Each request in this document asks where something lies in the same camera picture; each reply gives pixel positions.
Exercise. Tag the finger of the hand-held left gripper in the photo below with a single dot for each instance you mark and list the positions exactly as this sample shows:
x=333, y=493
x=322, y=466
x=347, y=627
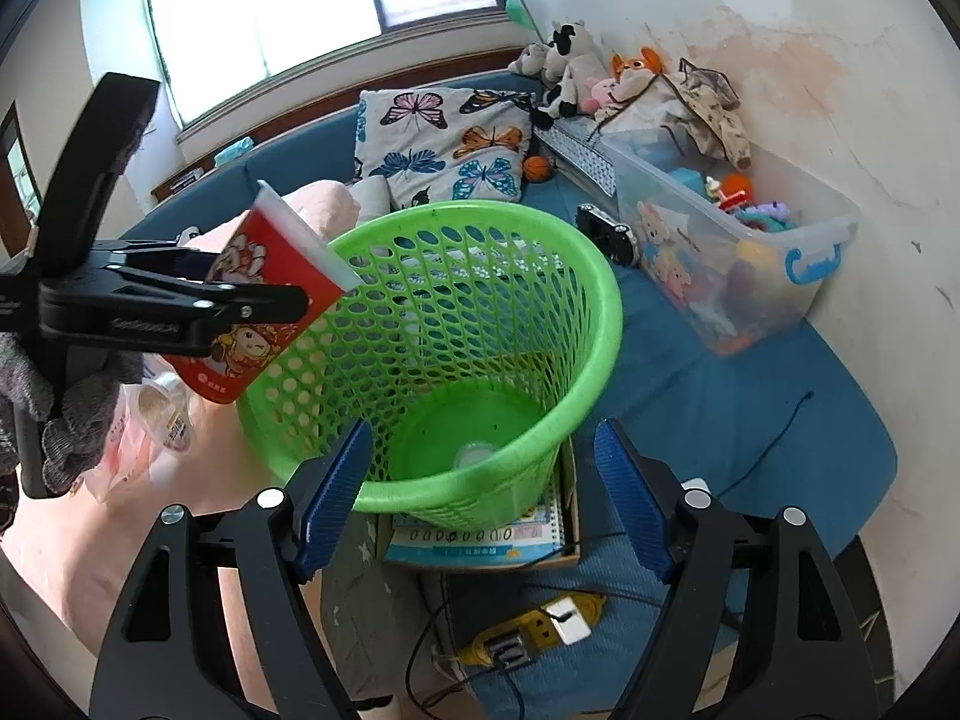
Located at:
x=150, y=315
x=150, y=256

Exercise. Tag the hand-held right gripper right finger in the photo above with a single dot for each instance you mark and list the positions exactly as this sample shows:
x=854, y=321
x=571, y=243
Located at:
x=630, y=495

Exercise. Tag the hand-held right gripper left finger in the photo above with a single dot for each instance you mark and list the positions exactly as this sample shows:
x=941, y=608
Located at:
x=334, y=495

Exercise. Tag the red paper cup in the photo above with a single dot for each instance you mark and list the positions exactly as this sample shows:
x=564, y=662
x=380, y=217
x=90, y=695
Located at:
x=251, y=249

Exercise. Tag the green plastic mesh basket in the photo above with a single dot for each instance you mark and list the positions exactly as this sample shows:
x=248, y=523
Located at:
x=525, y=300

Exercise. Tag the person's left hand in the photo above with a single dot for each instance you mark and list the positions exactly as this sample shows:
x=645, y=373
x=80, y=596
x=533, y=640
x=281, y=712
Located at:
x=75, y=405

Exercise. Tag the book under basket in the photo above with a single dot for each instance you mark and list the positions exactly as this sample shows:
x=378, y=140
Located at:
x=571, y=495

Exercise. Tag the books on window sill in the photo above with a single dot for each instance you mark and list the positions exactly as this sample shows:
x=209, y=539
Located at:
x=184, y=176

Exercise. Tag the clear plastic bag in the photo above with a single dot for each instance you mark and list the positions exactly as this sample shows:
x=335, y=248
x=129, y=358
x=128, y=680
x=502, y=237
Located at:
x=135, y=427

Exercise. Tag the blue sofa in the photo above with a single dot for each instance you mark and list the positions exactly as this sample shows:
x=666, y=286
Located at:
x=675, y=390

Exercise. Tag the grey star print cloth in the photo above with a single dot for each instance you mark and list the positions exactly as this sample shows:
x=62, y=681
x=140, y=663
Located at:
x=375, y=615

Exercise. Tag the teal tissue pack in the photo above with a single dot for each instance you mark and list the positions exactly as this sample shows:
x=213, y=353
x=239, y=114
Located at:
x=232, y=151

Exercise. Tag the white plug adapter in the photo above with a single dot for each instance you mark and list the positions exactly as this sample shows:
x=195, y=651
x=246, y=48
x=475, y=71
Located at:
x=566, y=621

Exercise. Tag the blue spiral notebook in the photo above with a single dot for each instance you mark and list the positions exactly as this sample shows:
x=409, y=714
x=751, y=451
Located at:
x=480, y=540

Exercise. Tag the yellow power strip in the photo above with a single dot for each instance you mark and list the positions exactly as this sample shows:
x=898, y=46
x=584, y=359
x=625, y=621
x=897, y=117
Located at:
x=525, y=634

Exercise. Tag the white cushion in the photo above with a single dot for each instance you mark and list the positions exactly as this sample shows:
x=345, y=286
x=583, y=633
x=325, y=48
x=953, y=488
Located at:
x=371, y=202

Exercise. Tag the window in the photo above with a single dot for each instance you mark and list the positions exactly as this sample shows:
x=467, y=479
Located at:
x=300, y=7

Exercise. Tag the clear plastic storage box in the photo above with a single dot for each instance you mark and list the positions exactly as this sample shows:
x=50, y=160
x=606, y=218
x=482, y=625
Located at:
x=697, y=240

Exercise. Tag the pink blanket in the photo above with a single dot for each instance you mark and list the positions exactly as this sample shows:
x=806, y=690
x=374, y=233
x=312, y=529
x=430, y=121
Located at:
x=75, y=577

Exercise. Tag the large butterfly print pillow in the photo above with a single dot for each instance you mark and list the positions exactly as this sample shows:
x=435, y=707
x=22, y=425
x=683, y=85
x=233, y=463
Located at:
x=442, y=142

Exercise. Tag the pile of colourful toys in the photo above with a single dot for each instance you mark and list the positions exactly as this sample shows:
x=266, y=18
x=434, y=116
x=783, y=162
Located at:
x=750, y=202

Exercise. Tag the small toy basketball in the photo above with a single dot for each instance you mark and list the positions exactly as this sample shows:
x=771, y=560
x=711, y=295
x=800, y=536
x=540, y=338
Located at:
x=538, y=169

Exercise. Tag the white cloth bag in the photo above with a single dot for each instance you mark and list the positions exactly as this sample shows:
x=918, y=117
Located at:
x=645, y=109

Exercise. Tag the beige printed garment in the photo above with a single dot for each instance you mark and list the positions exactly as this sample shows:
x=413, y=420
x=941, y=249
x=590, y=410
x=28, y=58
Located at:
x=720, y=112

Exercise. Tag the pink pig plush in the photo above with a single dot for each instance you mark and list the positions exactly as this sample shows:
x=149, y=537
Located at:
x=602, y=94

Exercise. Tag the grey plush toy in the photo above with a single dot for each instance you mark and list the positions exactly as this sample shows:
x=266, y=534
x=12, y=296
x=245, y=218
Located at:
x=529, y=60

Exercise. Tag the orange fox plush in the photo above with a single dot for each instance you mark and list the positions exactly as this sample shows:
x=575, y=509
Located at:
x=636, y=64

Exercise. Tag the black and white cow plush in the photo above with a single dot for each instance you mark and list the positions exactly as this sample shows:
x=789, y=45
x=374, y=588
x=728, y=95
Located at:
x=570, y=60

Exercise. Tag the wooden door frame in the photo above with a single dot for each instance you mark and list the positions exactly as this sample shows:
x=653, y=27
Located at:
x=19, y=172

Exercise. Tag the black camera device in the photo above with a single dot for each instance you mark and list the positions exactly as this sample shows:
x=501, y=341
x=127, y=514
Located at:
x=607, y=232

